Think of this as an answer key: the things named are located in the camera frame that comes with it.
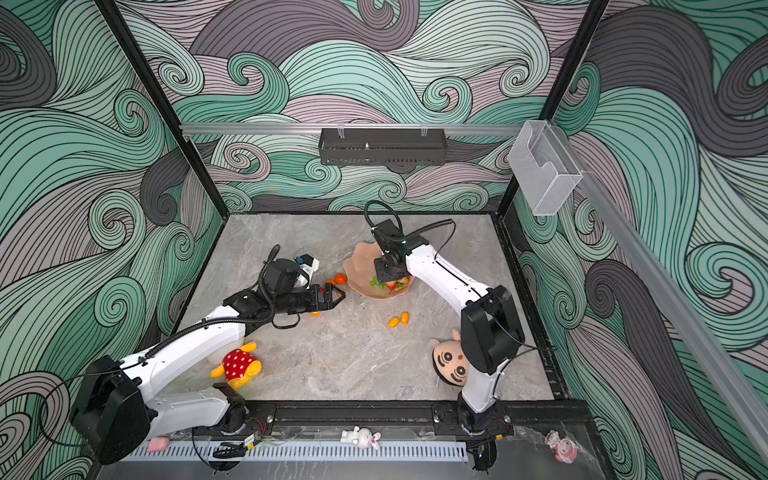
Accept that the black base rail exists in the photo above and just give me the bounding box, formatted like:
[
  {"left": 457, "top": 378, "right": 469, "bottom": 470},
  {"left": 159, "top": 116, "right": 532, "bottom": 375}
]
[{"left": 246, "top": 400, "right": 591, "bottom": 437}]

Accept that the white slotted cable duct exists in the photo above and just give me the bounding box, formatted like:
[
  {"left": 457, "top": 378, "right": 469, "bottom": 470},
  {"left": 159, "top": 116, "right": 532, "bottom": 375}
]
[{"left": 124, "top": 441, "right": 468, "bottom": 463}]

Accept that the white bunny figurine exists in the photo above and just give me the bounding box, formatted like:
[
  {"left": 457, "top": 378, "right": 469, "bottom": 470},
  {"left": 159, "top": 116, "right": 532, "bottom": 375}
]
[{"left": 340, "top": 426, "right": 381, "bottom": 450}]

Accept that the clear plastic wall bin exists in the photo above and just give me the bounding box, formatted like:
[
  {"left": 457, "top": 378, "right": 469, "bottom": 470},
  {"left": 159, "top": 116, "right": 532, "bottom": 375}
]
[{"left": 507, "top": 120, "right": 583, "bottom": 217}]

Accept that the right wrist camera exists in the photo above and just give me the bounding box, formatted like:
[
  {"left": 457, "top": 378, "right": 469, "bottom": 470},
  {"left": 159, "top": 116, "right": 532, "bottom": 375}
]
[{"left": 372, "top": 220, "right": 404, "bottom": 249}]

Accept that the black wall tray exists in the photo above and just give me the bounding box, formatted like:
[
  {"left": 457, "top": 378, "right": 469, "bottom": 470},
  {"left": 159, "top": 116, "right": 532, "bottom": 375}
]
[{"left": 318, "top": 129, "right": 448, "bottom": 171}]

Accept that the aluminium rail wall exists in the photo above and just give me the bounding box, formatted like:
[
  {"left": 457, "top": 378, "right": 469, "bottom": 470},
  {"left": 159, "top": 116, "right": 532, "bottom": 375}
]
[
  {"left": 179, "top": 122, "right": 522, "bottom": 137},
  {"left": 548, "top": 122, "right": 768, "bottom": 457}
]

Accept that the pink fruit bowl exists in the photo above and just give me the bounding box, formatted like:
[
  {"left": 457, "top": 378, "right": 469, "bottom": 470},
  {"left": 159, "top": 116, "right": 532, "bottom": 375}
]
[{"left": 343, "top": 243, "right": 414, "bottom": 300}]

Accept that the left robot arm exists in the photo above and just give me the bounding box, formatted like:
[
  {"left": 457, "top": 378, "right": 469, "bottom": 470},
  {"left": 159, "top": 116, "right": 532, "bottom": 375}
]
[{"left": 70, "top": 247, "right": 346, "bottom": 465}]

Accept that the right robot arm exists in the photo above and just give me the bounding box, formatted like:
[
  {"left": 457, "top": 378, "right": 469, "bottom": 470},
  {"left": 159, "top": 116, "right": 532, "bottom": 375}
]
[{"left": 363, "top": 200, "right": 537, "bottom": 432}]

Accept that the pig-face plush doll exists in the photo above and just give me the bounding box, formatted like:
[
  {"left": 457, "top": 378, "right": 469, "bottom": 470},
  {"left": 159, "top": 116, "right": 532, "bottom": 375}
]
[{"left": 430, "top": 329, "right": 470, "bottom": 387}]

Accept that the aluminium rail right wall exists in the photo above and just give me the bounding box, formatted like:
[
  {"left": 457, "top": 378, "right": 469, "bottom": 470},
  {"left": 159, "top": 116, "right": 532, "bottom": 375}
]
[{"left": 548, "top": 122, "right": 768, "bottom": 457}]

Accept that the aluminium rail back wall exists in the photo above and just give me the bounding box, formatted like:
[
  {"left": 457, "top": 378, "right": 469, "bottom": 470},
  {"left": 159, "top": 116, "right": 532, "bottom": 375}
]
[{"left": 179, "top": 122, "right": 522, "bottom": 137}]

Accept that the yellow plush toy red dress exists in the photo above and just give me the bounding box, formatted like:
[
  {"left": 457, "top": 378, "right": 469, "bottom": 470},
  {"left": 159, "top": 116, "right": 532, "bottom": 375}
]
[{"left": 210, "top": 342, "right": 263, "bottom": 390}]

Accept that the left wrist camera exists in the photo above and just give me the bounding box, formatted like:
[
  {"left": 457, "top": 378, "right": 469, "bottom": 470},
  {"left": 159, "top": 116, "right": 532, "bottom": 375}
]
[{"left": 294, "top": 254, "right": 319, "bottom": 289}]

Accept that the small pink eraser toy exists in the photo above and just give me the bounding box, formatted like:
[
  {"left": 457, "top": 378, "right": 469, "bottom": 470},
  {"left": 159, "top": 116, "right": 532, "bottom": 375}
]
[{"left": 147, "top": 436, "right": 170, "bottom": 453}]

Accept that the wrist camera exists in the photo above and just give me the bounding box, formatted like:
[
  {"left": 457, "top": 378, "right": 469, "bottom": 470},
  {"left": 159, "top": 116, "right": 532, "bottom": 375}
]
[
  {"left": 294, "top": 254, "right": 319, "bottom": 289},
  {"left": 372, "top": 220, "right": 404, "bottom": 249}
]

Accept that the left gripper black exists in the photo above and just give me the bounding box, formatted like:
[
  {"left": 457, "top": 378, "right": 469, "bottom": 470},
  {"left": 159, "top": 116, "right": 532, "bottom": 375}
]
[{"left": 275, "top": 282, "right": 346, "bottom": 316}]

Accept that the pink pig figurine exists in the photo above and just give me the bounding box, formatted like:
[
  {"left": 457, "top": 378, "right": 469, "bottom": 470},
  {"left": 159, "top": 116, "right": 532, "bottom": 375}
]
[{"left": 545, "top": 430, "right": 579, "bottom": 464}]

